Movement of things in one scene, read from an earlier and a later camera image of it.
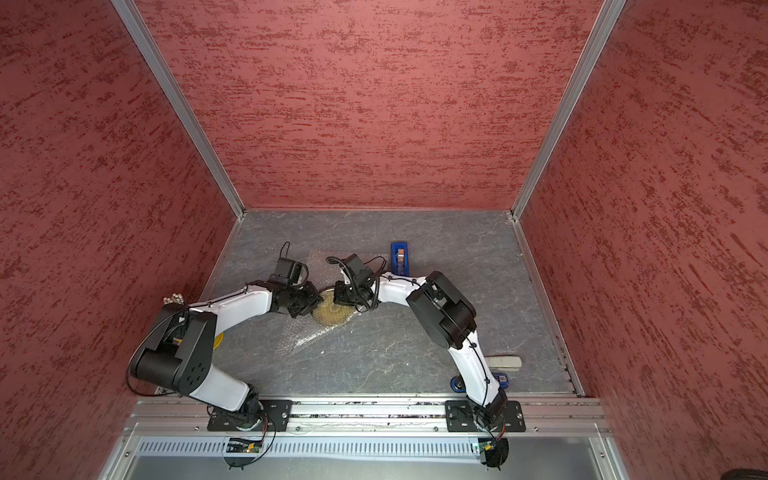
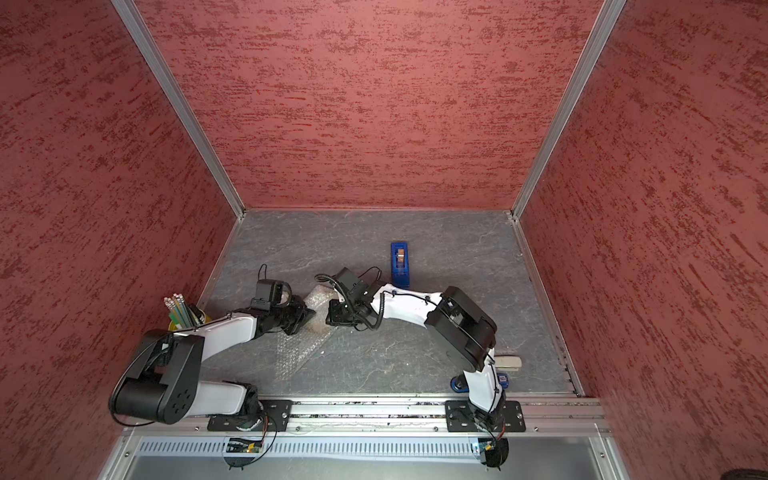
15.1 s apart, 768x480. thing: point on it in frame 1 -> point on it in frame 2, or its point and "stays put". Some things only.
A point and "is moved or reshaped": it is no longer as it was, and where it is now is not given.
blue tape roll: x=457 y=383 stays put
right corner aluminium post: x=603 y=26 stays put
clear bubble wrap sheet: x=322 y=266 is moved or reshaped
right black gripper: x=341 y=298 -> x=337 y=319
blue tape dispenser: x=400 y=258 stays put
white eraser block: x=504 y=362 stays put
